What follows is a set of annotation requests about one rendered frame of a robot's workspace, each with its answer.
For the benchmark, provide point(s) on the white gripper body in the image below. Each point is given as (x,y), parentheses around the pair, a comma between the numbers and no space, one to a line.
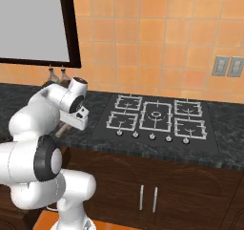
(73,121)

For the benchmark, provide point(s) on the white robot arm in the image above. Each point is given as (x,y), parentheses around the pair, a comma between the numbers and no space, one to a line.
(28,163)

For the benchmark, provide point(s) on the dark wood drawer front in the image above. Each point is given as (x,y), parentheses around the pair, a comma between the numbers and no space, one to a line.
(12,216)

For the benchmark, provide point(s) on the wooden rolling pin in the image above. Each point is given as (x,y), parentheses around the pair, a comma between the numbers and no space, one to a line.
(61,131)

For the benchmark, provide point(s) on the brown glass bottle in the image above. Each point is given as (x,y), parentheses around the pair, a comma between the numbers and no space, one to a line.
(52,77)
(65,77)

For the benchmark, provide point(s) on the silver hob knob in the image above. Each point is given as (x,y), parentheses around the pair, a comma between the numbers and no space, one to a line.
(135,134)
(152,136)
(119,132)
(185,140)
(168,138)

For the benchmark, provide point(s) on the dark wood cupboard door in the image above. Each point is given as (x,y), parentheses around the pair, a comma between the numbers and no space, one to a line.
(197,202)
(117,183)
(236,211)

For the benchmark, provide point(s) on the black gas hob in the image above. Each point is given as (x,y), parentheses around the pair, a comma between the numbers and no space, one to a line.
(158,141)

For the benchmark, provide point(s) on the grey wall socket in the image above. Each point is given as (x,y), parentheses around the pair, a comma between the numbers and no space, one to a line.
(220,66)
(235,67)

